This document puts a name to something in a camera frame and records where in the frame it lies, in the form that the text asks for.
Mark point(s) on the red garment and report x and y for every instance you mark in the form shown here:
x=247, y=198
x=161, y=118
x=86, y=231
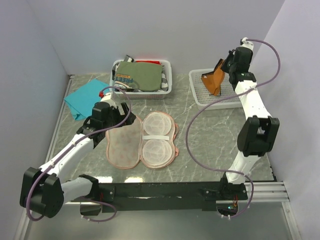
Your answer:
x=149, y=61

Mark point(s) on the white clothes basket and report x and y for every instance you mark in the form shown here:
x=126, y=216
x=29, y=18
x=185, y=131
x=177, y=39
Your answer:
x=158, y=95

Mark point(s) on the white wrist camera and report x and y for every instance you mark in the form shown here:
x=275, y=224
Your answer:
x=245, y=43
x=110, y=98

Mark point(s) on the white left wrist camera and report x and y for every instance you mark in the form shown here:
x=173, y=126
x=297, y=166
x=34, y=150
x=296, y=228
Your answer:
x=110, y=98

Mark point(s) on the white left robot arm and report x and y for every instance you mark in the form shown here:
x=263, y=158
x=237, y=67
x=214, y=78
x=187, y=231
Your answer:
x=43, y=193

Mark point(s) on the orange bra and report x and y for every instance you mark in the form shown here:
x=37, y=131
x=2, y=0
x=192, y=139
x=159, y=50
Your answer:
x=212, y=80

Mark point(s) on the green printed t-shirt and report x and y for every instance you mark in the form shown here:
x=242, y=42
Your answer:
x=143, y=76

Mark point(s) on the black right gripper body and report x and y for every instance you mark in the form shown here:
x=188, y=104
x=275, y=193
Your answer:
x=228, y=66

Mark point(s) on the floral pink bra laundry bag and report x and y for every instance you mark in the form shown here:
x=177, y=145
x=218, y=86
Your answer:
x=150, y=141

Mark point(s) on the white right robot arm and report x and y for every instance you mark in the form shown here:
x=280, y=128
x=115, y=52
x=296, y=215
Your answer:
x=258, y=134

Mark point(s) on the aluminium rail frame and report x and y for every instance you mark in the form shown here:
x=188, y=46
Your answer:
x=207, y=144

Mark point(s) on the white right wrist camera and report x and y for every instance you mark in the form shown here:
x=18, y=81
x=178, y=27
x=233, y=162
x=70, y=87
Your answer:
x=245, y=43

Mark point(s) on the black grey striped garment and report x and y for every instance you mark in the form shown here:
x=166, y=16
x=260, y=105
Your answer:
x=124, y=87

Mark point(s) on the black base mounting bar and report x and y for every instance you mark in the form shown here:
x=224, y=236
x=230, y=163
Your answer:
x=146, y=196

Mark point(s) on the teal folded cloth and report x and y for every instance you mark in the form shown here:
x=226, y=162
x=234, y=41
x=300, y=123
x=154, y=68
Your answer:
x=82, y=101

